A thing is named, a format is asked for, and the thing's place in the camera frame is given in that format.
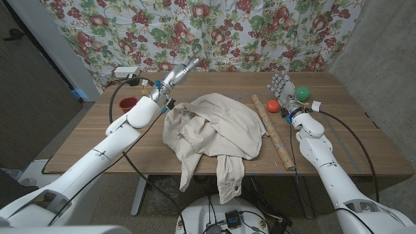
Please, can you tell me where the white power strip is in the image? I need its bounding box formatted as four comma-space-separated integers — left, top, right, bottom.
113, 66, 142, 78

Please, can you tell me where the black door handle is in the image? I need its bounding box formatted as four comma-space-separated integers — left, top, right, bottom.
3, 28, 25, 42

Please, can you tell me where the red cup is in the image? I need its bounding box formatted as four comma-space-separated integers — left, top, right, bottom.
118, 96, 139, 114

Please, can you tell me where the white table leg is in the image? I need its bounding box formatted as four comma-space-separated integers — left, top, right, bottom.
130, 174, 150, 216

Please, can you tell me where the black plug adapter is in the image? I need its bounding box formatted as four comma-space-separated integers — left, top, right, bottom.
125, 73, 140, 87

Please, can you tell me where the small black box on torso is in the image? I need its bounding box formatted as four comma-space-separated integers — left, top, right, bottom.
225, 209, 242, 229

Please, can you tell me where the crumpled clear plastic bag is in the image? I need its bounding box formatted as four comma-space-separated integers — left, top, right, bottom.
146, 177, 181, 215

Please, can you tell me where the dark trouser leg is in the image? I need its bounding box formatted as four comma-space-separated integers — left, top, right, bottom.
0, 169, 23, 209

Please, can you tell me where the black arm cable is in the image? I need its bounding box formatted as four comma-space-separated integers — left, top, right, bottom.
289, 109, 381, 234
48, 77, 188, 234

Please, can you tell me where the white robot torso base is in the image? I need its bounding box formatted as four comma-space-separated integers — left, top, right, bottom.
175, 194, 270, 234

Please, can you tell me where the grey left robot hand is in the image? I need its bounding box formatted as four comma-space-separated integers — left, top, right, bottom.
149, 48, 202, 107

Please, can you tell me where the grey table leg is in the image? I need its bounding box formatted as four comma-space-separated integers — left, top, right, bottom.
294, 175, 315, 220

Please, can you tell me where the red ball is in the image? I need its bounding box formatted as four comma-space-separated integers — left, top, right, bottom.
266, 99, 281, 114

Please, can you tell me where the green ball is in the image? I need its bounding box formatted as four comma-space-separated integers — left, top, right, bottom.
295, 86, 311, 102

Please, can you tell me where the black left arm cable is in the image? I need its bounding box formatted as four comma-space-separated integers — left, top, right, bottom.
48, 77, 188, 234

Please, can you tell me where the brown wrapping paper roll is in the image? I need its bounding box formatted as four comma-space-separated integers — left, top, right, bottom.
252, 94, 296, 172

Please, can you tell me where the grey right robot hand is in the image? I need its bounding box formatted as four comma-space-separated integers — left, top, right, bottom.
266, 70, 302, 116

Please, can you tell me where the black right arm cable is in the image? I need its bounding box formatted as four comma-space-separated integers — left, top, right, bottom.
289, 109, 381, 234

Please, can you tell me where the floral fruit print backdrop cloth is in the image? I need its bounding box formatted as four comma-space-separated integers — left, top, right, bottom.
40, 0, 365, 94

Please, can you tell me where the beige jacket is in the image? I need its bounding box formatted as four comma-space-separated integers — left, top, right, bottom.
162, 92, 270, 205

